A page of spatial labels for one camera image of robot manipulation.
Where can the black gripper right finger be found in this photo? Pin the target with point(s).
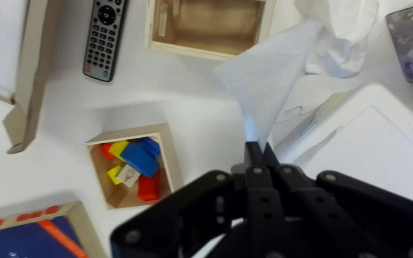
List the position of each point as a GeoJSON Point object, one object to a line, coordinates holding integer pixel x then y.
{"type": "Point", "coordinates": [270, 160]}

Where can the open cardboard box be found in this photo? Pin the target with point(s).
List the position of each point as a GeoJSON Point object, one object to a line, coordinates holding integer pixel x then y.
{"type": "Point", "coordinates": [28, 31]}

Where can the black remote control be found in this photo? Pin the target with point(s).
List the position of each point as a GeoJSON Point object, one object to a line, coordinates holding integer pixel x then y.
{"type": "Point", "coordinates": [104, 39]}

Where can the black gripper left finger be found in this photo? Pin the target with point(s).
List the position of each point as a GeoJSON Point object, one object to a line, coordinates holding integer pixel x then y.
{"type": "Point", "coordinates": [254, 156]}

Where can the small box of coloured blocks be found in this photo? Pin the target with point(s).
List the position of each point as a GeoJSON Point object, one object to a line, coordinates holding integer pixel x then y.
{"type": "Point", "coordinates": [135, 167]}

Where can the white paper napkin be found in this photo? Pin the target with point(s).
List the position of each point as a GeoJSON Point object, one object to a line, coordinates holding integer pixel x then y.
{"type": "Point", "coordinates": [263, 77]}

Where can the wooden shape sorter house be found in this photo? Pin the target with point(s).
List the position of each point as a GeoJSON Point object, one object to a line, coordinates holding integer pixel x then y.
{"type": "Point", "coordinates": [207, 29]}

